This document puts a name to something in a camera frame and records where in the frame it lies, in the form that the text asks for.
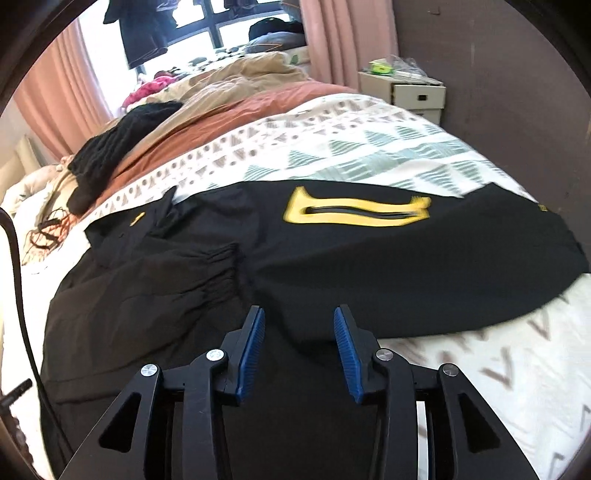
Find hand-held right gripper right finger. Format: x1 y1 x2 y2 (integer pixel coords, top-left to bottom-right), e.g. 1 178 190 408
333 305 541 480

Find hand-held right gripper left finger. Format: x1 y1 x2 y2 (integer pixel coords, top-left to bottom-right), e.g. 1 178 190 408
60 305 267 480

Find black shirt with yellow print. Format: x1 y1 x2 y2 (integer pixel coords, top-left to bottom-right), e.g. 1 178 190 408
39 179 591 480

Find patterned white bedsheet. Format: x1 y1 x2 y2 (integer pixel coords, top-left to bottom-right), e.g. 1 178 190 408
0 92 591 476

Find orange blanket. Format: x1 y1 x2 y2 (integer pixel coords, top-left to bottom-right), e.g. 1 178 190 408
95 80 358 208

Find black knit garment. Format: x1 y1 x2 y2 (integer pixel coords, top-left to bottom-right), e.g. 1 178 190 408
67 100 184 215

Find white nightstand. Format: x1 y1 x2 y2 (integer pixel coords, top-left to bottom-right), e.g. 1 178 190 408
358 69 448 125

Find floral pillow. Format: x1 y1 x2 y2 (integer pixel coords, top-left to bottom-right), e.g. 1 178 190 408
0 161 75 217

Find beige duvet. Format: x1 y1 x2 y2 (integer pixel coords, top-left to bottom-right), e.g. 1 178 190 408
46 51 319 195

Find pink cloth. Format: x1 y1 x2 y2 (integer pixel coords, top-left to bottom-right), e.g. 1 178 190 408
122 74 178 107

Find clear plastic bags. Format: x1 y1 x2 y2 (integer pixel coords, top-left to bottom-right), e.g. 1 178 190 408
388 54 444 86

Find grey pillow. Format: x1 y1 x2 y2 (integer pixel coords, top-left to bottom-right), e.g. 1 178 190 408
217 36 309 58

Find pink curtain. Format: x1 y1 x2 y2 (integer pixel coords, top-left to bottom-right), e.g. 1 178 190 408
11 30 114 164
299 0 400 93

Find dark bag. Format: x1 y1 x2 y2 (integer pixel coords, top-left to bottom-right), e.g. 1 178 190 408
248 17 305 41

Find black cable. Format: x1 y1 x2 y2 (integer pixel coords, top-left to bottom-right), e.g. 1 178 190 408
0 207 77 467

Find tangled orange black cords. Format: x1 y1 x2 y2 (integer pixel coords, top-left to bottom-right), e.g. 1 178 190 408
25 208 77 252

